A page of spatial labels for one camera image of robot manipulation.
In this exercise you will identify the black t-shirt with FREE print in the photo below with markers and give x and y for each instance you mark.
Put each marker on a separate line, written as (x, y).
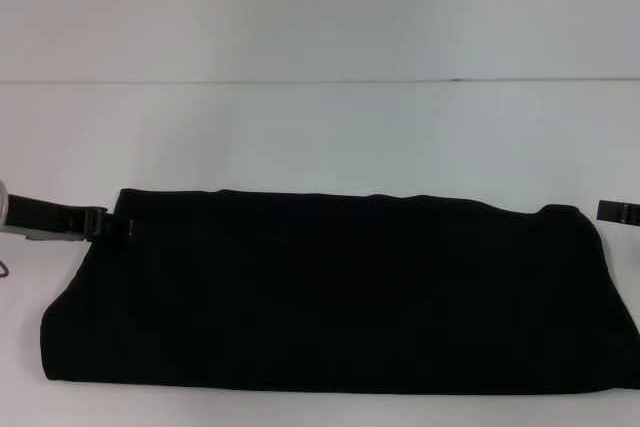
(320, 297)

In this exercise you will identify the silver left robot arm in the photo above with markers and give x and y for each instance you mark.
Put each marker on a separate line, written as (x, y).
(2, 204)

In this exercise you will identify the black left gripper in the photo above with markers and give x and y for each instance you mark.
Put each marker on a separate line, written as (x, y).
(45, 219)

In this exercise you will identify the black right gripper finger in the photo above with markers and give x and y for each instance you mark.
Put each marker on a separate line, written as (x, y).
(617, 211)

